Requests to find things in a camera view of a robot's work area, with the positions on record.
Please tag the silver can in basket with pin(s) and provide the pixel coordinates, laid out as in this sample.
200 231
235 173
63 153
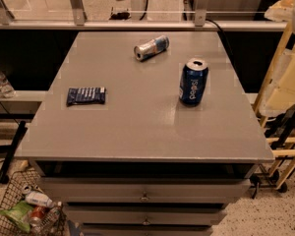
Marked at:
26 189

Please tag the blue pepsi can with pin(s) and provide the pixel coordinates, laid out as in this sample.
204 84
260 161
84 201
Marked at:
193 81

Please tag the wire mesh basket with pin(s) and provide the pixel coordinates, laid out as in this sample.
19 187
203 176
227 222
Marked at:
13 195

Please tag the green snack bag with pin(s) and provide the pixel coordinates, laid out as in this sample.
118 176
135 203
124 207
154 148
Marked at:
19 215

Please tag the white plastic bottle in basket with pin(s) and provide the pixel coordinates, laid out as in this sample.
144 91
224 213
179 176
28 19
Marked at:
38 199

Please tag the red soda can in basket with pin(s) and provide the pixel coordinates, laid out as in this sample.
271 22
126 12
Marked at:
37 215

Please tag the grey drawer cabinet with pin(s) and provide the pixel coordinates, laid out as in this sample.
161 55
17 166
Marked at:
144 163

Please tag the black stand leg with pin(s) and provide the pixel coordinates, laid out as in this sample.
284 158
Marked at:
11 149

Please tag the blue rxbar blueberry wrapper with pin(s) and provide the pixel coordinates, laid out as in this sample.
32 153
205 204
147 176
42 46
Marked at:
82 96

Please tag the yellow wooden cart frame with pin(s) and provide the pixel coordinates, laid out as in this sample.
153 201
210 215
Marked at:
277 96

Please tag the silver blue red bull can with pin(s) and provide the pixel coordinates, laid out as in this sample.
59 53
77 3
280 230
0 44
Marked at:
151 48

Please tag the clear plastic water bottle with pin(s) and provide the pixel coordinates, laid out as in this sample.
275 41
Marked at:
5 86

